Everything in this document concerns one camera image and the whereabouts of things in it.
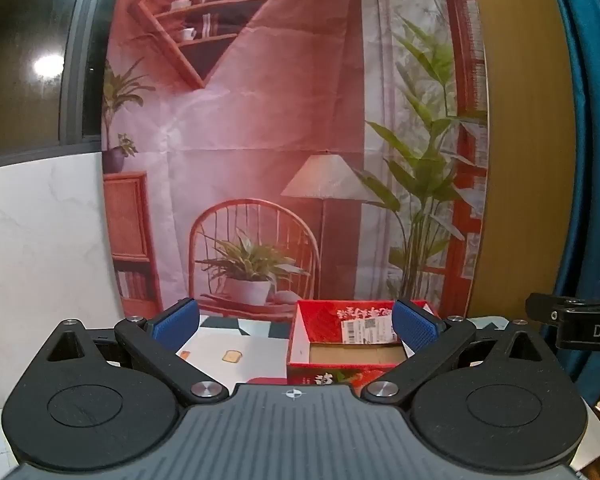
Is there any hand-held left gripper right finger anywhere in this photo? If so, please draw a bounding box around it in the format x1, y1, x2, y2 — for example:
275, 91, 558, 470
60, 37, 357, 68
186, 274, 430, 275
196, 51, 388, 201
362, 299, 567, 404

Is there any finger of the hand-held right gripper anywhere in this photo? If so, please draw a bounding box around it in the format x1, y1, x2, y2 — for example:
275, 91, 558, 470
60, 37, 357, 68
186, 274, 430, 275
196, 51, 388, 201
525, 292, 600, 348

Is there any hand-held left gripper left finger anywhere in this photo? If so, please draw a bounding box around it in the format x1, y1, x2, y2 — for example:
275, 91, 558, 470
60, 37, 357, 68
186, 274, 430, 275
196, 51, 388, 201
32, 297, 229, 406

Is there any red strawberry print cardboard box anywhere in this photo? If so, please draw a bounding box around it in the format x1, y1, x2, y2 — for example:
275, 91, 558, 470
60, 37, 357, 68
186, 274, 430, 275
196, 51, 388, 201
286, 300, 443, 393

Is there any cartoon bear print tablecloth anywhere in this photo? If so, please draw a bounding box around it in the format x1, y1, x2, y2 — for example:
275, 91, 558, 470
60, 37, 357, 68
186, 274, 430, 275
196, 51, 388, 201
0, 312, 600, 471

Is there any tan wooden panel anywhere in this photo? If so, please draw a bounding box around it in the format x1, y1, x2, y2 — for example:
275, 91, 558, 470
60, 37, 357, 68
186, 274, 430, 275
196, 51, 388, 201
467, 0, 581, 321

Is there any blue curtain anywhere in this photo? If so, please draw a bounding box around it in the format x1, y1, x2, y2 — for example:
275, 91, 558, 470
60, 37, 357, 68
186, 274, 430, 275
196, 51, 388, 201
540, 0, 600, 411

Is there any printed room scene backdrop cloth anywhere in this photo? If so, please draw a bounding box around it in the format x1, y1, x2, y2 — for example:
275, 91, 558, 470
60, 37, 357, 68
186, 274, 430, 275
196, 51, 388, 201
101, 0, 491, 318

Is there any grey window frame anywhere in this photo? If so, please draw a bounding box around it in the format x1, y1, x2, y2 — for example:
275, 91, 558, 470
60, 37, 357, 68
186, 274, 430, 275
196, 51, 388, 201
0, 0, 126, 171

